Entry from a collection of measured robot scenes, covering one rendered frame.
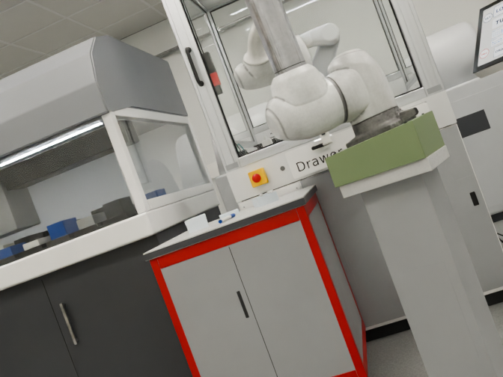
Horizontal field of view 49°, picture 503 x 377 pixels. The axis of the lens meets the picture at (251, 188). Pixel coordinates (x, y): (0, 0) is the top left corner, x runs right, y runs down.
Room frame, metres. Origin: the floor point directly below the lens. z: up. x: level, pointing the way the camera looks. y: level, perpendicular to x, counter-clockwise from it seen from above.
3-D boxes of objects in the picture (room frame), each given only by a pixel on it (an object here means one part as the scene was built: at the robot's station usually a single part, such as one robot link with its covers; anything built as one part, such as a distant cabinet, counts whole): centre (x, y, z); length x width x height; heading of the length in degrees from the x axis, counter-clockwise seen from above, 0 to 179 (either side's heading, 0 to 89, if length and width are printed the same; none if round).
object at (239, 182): (2.89, -0.51, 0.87); 1.02 x 0.95 x 0.14; 78
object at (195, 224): (2.24, 0.26, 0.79); 0.13 x 0.09 x 0.05; 6
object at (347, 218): (2.89, -0.51, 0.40); 1.03 x 0.95 x 0.80; 78
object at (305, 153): (2.14, -0.31, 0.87); 0.29 x 0.02 x 0.11; 78
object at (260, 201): (2.27, -0.04, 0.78); 0.12 x 0.08 x 0.04; 11
